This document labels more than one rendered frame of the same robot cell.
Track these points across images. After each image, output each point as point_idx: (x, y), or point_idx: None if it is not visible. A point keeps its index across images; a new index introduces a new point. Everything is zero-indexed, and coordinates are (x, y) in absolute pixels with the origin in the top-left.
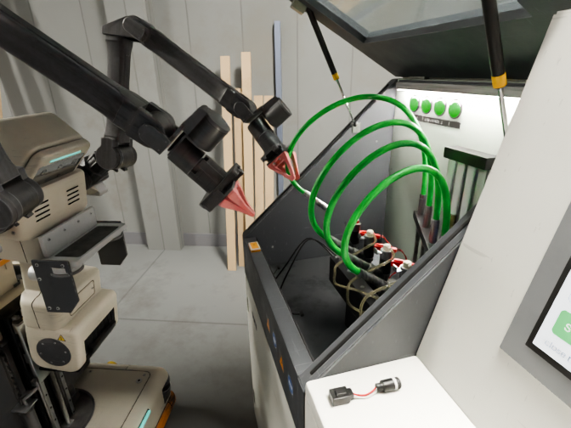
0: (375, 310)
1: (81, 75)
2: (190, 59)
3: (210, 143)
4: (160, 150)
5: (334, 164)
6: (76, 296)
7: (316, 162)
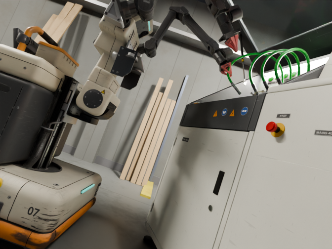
0: (293, 78)
1: None
2: (199, 26)
3: (236, 16)
4: (220, 9)
5: (233, 93)
6: (130, 69)
7: (227, 88)
